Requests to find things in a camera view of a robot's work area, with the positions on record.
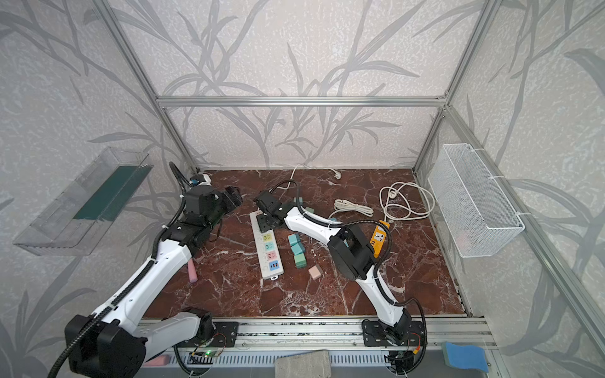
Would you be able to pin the purple pink brush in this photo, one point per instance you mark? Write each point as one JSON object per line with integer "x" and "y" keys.
{"x": 162, "y": 360}

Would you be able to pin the white multicolour power strip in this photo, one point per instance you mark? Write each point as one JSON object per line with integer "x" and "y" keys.
{"x": 267, "y": 250}

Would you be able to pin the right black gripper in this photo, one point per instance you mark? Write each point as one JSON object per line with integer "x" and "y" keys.
{"x": 261, "y": 224}

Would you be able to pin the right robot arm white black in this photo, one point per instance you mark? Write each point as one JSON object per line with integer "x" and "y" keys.
{"x": 353, "y": 255}

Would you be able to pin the grey sponge block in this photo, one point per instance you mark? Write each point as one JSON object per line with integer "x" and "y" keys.
{"x": 314, "y": 364}

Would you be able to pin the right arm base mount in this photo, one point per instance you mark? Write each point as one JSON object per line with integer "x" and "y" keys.
{"x": 374, "y": 334}

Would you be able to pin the clear plastic wall tray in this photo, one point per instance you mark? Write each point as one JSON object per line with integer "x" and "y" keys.
{"x": 75, "y": 222}

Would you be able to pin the orange power strip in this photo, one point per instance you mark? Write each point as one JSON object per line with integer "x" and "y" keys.
{"x": 378, "y": 238}

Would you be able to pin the purple pink hand rake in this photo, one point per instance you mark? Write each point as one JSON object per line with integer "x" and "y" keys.
{"x": 191, "y": 271}

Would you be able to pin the blue sponge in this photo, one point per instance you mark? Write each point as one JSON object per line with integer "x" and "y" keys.
{"x": 465, "y": 357}

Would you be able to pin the white wire mesh basket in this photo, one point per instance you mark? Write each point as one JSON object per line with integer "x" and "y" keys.
{"x": 477, "y": 213}

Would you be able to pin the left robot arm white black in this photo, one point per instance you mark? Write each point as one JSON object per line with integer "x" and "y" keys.
{"x": 111, "y": 342}

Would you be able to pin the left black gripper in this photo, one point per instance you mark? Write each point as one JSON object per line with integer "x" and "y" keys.
{"x": 229, "y": 204}

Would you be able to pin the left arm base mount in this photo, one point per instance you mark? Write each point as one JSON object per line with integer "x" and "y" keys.
{"x": 224, "y": 335}

